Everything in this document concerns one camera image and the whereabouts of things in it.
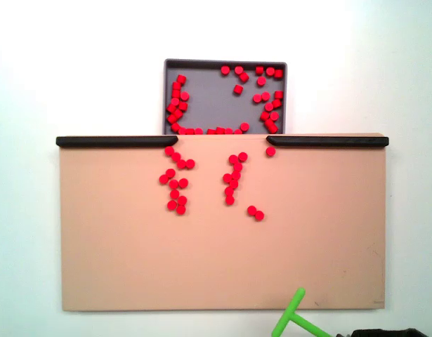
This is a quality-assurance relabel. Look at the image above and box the black edge rail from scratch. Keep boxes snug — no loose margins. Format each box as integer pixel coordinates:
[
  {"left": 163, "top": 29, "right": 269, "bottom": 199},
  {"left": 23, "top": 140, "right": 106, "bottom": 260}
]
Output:
[
  {"left": 266, "top": 135, "right": 390, "bottom": 149},
  {"left": 55, "top": 136, "right": 179, "bottom": 148}
]

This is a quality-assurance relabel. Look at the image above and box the grey rectangular tray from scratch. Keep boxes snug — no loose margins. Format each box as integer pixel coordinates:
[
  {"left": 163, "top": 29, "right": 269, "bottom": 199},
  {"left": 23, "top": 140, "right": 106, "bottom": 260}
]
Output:
[{"left": 162, "top": 58, "right": 289, "bottom": 136}]

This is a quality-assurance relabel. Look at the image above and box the green T-shaped pusher tool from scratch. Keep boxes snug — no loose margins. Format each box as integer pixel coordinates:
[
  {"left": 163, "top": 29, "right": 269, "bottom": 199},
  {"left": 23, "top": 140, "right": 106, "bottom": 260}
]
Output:
[{"left": 270, "top": 286, "right": 334, "bottom": 337}]

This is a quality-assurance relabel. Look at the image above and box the tan rectangular board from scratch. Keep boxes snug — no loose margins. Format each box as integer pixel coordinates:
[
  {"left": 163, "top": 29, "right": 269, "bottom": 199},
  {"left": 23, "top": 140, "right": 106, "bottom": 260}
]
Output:
[{"left": 57, "top": 132, "right": 390, "bottom": 312}]

